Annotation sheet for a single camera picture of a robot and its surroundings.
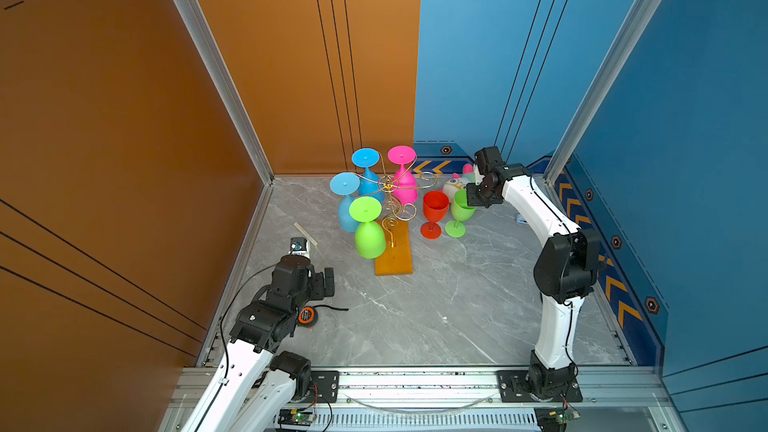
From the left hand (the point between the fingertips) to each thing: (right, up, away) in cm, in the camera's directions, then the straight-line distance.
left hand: (314, 268), depth 76 cm
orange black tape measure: (-3, -14, +6) cm, 16 cm away
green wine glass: (+42, +14, +17) cm, 47 cm away
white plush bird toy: (+42, +24, +33) cm, 58 cm away
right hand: (+46, +18, +19) cm, 53 cm away
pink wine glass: (+23, +21, +7) cm, 32 cm away
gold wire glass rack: (+22, +14, +8) cm, 27 cm away
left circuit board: (-3, -34, -5) cm, 35 cm away
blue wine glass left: (+9, +22, -3) cm, 23 cm away
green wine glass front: (+15, +8, -2) cm, 17 cm away
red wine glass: (+34, +16, +14) cm, 40 cm away
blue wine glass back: (+14, +22, +7) cm, 27 cm away
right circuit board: (+59, -35, -6) cm, 69 cm away
